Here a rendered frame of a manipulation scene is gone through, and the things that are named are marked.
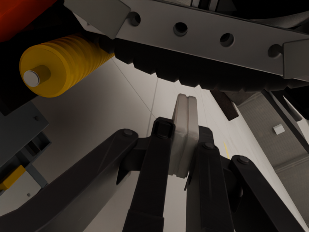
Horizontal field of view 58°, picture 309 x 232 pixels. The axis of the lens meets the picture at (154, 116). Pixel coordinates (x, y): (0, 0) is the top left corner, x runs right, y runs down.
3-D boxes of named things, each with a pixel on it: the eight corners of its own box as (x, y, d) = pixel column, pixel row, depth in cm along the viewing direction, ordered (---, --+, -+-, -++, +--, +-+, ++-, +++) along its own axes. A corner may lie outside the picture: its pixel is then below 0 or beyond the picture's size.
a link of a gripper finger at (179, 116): (174, 177, 17) (162, 174, 17) (178, 128, 23) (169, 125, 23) (186, 133, 15) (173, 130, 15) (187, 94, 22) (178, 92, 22)
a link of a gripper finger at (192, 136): (186, 133, 15) (199, 136, 15) (187, 94, 22) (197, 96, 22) (174, 177, 17) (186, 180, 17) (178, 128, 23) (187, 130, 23)
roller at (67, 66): (108, 59, 56) (131, 43, 54) (30, 116, 29) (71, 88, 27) (90, 34, 55) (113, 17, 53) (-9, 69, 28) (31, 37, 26)
